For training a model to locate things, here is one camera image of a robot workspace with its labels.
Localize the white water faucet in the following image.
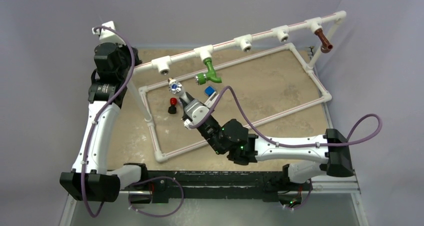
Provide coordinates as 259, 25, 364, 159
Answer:
167, 77, 190, 103

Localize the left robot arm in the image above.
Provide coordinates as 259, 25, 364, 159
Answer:
59, 42, 149, 202

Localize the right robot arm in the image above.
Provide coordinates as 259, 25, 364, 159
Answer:
177, 92, 354, 190

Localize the green water faucet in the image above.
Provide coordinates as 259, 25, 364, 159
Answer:
195, 57, 222, 85

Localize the brown water faucet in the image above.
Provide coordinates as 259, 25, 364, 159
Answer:
314, 28, 334, 54

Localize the black faucet red knob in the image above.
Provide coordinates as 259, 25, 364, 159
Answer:
167, 97, 178, 115

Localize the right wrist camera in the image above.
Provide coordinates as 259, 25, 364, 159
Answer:
182, 99, 210, 130

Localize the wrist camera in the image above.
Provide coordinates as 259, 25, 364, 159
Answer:
91, 20, 126, 45
182, 99, 210, 130

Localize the white faucet blue handle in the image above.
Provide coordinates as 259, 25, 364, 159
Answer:
204, 86, 219, 108

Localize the white pipe frame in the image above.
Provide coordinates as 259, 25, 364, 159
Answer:
133, 10, 347, 163

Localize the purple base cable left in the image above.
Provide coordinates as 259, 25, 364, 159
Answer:
128, 176, 185, 219

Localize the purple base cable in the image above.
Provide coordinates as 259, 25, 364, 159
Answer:
128, 176, 185, 219
283, 180, 314, 212

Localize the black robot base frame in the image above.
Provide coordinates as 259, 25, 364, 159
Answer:
126, 168, 312, 204

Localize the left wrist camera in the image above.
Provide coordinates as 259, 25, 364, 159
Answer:
91, 20, 126, 45

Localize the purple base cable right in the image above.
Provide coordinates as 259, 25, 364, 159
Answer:
283, 180, 314, 212

